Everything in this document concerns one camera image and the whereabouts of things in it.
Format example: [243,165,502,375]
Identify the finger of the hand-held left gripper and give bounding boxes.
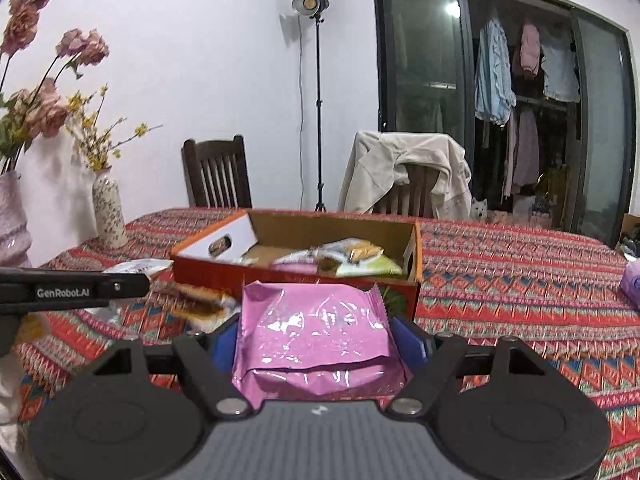
[106,271,152,305]

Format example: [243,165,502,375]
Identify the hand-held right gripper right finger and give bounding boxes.
[384,315,549,419]

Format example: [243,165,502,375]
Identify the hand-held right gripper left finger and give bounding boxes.
[82,315,252,421]

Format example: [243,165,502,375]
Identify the white yellow snack packet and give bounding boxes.
[102,258,174,282]

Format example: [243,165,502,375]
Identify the brown orange snack packet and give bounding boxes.
[169,282,237,322]

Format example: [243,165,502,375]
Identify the orange cardboard box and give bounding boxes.
[169,208,424,322]

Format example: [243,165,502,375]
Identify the green yellow snack packet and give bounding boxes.
[334,254,404,279]

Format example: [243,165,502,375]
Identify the pink snack packet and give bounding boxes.
[232,279,414,404]

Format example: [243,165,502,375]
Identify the biscuit snack packet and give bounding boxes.
[309,237,384,264]

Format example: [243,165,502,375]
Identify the person's left forearm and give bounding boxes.
[0,352,32,463]

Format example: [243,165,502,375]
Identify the floral ceramic vase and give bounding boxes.
[92,167,129,250]

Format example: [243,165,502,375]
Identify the pink glass vase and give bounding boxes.
[0,169,34,269]

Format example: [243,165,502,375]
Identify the dark wooden chair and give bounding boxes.
[180,134,253,210]

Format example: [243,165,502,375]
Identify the yellow flower branches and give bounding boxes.
[64,84,164,171]

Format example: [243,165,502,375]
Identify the wooden chair with jacket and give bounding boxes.
[372,162,442,219]

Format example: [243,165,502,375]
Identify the beige jacket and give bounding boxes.
[338,131,474,221]

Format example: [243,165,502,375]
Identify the pink roses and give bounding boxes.
[0,0,111,173]

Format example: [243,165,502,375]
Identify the lavender hanging garment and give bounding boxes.
[502,107,541,199]

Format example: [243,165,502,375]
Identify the purple tissue pack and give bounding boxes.
[618,258,640,309]

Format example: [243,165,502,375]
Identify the brown cardboard box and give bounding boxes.
[617,212,640,262]

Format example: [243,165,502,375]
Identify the studio light on stand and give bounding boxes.
[291,0,331,213]

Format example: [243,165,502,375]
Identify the light blue hanging shirt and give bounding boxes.
[473,17,517,125]

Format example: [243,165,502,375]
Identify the white hanging blouse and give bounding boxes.
[541,29,582,104]

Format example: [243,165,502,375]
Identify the pink hanging garment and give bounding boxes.
[519,22,544,79]

